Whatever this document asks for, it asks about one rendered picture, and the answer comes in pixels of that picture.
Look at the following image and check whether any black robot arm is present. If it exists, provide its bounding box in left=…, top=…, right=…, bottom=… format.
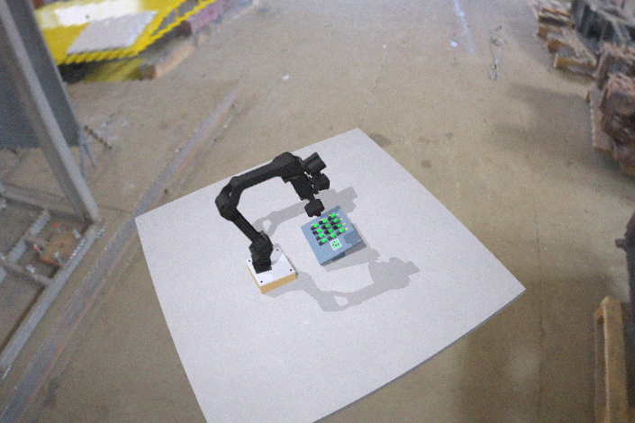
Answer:
left=215, top=152, right=330, bottom=274

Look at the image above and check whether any blue-grey switch panel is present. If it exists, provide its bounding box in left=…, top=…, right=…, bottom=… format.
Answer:
left=301, top=205, right=362, bottom=265

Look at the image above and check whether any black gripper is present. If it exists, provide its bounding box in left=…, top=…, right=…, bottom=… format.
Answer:
left=295, top=180, right=325, bottom=217

